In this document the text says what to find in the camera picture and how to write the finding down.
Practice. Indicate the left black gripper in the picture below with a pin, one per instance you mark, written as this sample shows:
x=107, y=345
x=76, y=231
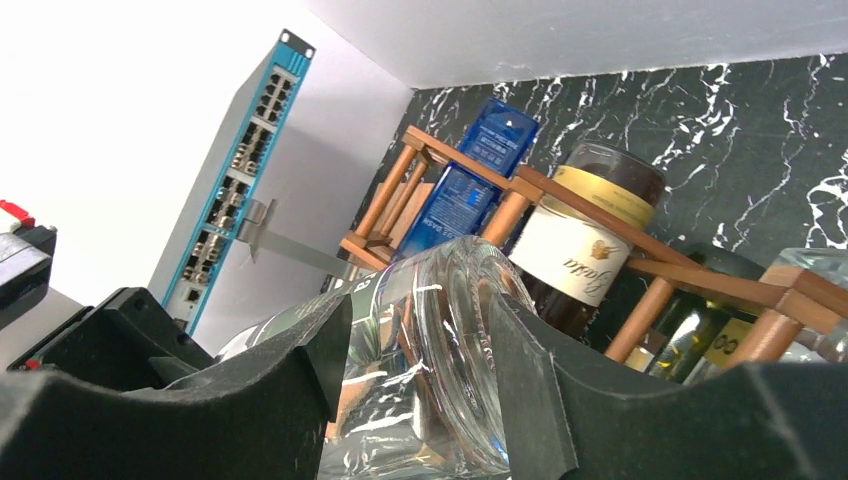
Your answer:
x=127, y=342

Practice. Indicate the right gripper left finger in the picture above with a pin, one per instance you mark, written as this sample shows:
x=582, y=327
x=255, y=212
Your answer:
x=261, y=414

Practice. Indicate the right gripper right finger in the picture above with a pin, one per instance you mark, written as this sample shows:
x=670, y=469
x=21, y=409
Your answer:
x=572, y=413

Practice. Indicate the clear bottle white neck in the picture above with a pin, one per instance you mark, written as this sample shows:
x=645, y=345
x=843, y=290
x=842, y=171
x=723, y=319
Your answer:
x=419, y=397

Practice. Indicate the dark bottle gold cap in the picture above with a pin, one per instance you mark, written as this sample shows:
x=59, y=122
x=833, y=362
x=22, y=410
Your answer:
x=568, y=262

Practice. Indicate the dark bottle grey cap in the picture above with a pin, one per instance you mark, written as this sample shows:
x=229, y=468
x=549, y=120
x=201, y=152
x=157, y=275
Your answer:
x=687, y=326

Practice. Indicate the brown wooden wine rack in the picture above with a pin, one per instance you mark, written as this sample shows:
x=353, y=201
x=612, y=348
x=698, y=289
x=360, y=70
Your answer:
x=421, y=164

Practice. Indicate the clear square bottle dark cap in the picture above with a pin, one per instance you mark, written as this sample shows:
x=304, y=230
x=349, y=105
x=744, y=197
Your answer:
x=816, y=298

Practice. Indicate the blue square glass bottle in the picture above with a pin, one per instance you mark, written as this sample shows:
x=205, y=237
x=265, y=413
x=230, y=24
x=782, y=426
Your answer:
x=497, y=139

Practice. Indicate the dark grey box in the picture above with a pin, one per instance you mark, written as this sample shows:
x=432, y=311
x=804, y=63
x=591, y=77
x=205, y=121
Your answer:
x=221, y=197

